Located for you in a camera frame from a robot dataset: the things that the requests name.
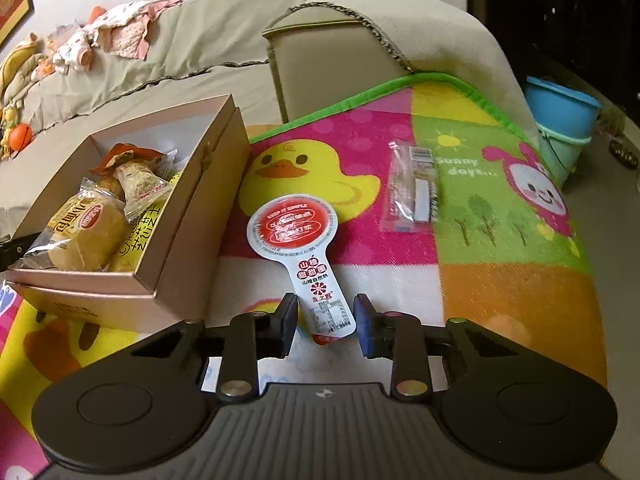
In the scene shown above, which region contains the long bread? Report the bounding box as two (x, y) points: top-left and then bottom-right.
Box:
(17, 178), (128, 272)

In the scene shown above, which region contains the red round lollipop snack packet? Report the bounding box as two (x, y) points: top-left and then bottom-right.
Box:
(246, 194), (356, 344)

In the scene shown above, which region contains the yellow snack packet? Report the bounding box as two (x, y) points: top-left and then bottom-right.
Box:
(107, 193), (168, 272)

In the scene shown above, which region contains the pink cardboard box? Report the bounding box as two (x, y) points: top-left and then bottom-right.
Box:
(3, 96), (250, 333)

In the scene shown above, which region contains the clear packet with barcode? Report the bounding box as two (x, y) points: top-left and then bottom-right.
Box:
(380, 141), (439, 233)

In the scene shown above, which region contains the sesame roll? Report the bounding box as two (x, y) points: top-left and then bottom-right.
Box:
(114, 159), (172, 223)

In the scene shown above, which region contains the orange round candies packet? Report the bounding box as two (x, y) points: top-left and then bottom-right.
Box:
(90, 143), (164, 177)

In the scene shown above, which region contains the orange ball toy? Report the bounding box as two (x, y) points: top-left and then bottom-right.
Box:
(9, 122), (32, 152)

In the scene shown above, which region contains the colourful cartoon play mat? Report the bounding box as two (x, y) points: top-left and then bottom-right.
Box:
(1, 74), (617, 479)

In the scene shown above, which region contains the yellow stuffed toy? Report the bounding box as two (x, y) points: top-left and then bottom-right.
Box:
(1, 32), (53, 107)

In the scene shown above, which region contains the pink baby clothes pile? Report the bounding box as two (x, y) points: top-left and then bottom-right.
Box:
(52, 0), (182, 74)

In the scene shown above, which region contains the blue plastic bucket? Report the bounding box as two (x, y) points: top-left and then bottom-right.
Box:
(524, 76), (602, 186)

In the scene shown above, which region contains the beige covered sofa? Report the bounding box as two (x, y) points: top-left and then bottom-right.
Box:
(1, 0), (539, 240)

